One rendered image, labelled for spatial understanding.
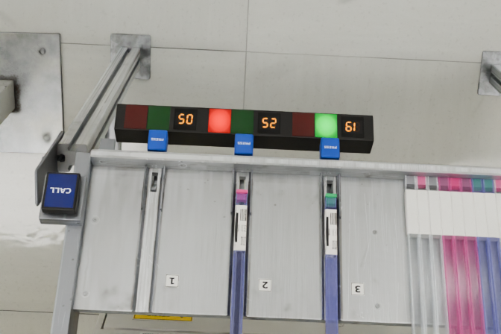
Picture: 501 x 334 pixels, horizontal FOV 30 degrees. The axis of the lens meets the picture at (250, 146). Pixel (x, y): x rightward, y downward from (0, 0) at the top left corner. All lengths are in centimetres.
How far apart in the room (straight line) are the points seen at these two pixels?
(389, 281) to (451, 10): 87
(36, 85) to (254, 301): 94
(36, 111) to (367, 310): 102
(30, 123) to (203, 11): 42
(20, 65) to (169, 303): 92
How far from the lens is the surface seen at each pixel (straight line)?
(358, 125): 124
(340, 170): 117
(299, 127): 123
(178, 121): 123
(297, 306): 111
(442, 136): 196
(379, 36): 189
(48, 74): 192
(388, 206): 118
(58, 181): 114
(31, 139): 196
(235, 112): 124
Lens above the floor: 183
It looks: 72 degrees down
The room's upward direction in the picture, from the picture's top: 180 degrees counter-clockwise
